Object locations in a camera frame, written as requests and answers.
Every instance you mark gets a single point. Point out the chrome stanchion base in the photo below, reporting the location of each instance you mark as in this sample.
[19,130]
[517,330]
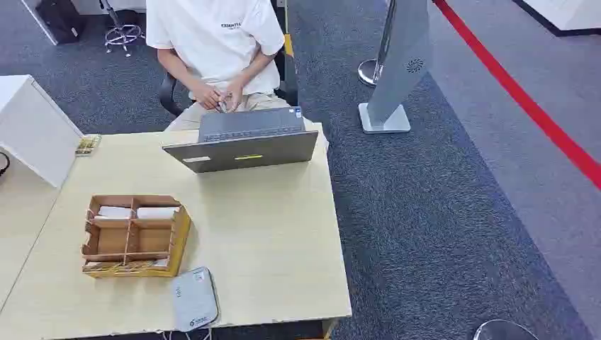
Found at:
[502,331]

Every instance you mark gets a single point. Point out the grey standing kiosk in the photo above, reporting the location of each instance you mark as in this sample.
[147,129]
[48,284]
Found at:
[399,61]

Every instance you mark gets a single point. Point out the chrome stanchion post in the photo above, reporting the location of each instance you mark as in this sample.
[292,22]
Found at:
[375,65]

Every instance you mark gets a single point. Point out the white card stack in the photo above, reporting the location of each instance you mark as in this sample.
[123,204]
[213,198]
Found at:
[114,212]
[157,212]

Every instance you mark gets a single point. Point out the black cabinet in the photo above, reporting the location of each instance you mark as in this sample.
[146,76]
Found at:
[61,18]

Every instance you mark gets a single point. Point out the chrome stool base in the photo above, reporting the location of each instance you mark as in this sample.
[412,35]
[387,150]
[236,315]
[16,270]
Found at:
[123,34]

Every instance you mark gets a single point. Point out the white partition panel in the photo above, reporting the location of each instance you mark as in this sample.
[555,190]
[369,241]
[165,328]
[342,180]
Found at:
[33,126]

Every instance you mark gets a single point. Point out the grey card reader device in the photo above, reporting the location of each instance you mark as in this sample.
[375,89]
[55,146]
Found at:
[194,300]

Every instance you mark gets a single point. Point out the wooden card box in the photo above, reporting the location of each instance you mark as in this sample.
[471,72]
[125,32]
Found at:
[136,239]

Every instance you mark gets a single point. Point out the black office chair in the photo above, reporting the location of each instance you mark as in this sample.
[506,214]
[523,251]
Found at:
[289,75]

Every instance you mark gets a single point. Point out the red floor tape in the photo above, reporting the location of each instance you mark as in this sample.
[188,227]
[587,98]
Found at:
[521,96]

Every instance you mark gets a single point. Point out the small patterned card pack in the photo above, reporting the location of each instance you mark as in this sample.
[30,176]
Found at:
[88,144]

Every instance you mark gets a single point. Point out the person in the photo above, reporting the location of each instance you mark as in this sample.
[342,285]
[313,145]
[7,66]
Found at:
[216,42]

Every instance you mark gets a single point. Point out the grey laptop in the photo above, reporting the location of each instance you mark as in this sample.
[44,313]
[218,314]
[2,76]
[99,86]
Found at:
[249,141]

